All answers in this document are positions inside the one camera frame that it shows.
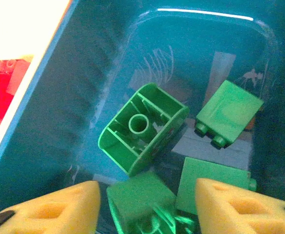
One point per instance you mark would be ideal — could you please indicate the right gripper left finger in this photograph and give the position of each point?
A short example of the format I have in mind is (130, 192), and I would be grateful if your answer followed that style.
(47, 212)

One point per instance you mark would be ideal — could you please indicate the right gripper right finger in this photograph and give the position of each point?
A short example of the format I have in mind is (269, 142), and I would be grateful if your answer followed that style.
(242, 214)

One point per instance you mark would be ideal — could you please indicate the green lego brick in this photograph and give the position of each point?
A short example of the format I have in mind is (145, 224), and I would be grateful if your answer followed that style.
(137, 195)
(210, 178)
(230, 112)

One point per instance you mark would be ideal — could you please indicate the large arched green lego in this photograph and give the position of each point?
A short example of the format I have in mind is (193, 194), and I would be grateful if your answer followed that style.
(164, 97)

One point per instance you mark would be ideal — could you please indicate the long red lego brick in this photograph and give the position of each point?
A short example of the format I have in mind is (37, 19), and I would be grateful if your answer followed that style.
(13, 73)

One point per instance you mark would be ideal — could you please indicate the teal plastic bin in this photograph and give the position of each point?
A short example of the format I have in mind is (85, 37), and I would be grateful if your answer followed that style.
(83, 73)

